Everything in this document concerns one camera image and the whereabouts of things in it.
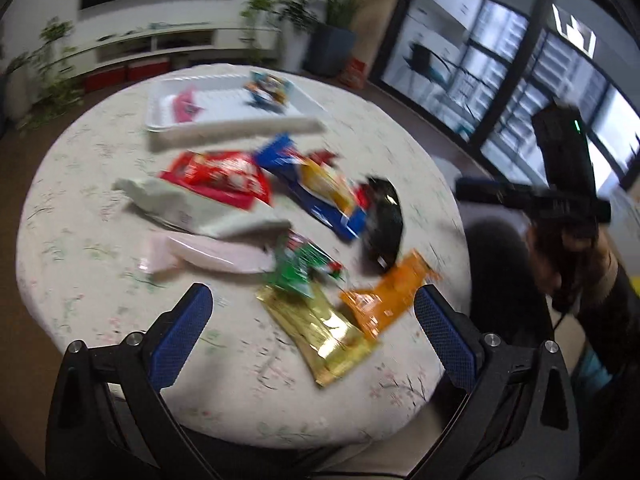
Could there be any black metal chair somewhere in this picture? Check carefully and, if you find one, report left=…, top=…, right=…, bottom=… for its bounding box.
left=407, top=42, right=467, bottom=92

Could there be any trailing ivy plant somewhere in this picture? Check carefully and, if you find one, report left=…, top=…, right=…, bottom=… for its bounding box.
left=4, top=17, right=85, bottom=128

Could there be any blue snack packet yellow picture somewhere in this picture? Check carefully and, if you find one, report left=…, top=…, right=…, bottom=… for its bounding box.
left=254, top=134, right=368, bottom=242

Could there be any white low cabinet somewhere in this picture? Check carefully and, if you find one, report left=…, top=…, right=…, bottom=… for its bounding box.
left=65, top=22, right=281, bottom=81

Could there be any red paper bag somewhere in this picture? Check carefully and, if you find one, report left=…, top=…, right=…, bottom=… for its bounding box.
left=340, top=57, right=369, bottom=89

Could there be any gold snack packet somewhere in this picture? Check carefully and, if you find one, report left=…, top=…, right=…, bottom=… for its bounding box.
left=256, top=285, right=378, bottom=387

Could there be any black snack packet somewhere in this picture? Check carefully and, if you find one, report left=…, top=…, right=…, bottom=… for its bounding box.
left=361, top=176, right=404, bottom=273

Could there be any trailing green plant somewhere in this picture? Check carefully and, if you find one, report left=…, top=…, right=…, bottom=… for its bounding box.
left=240, top=0, right=321, bottom=61

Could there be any person's right hand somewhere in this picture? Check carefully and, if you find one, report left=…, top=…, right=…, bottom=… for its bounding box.
left=526, top=219, right=601, bottom=306

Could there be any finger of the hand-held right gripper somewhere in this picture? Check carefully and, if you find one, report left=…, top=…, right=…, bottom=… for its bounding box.
left=455, top=177, right=503, bottom=207

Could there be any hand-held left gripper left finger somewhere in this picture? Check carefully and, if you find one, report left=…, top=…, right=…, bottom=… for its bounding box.
left=45, top=283, right=221, bottom=480

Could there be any floral tablecloth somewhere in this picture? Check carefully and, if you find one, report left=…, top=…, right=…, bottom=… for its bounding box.
left=15, top=62, right=473, bottom=448

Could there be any pale pink snack packet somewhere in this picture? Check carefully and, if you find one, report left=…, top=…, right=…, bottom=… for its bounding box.
left=139, top=232, right=273, bottom=276

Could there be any dark blue planter pot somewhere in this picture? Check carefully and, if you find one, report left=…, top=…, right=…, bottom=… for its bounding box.
left=304, top=27, right=357, bottom=77

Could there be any blue orange cartoon snack packet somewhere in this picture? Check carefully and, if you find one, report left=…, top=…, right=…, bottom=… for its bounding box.
left=245, top=72, right=293, bottom=111

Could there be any white snack packet red stripe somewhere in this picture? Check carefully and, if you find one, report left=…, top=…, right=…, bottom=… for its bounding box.
left=112, top=176, right=292, bottom=240

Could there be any green snack packet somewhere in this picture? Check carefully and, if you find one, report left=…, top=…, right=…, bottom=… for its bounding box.
left=265, top=234, right=347, bottom=297

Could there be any white plastic tray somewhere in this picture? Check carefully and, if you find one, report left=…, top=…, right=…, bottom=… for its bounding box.
left=146, top=72, right=328, bottom=136

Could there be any hot pink snack packet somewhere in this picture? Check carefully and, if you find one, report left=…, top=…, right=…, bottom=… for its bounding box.
left=170, top=86, right=205, bottom=123

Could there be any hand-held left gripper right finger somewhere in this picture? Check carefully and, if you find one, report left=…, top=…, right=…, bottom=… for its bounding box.
left=410, top=285, right=581, bottom=480

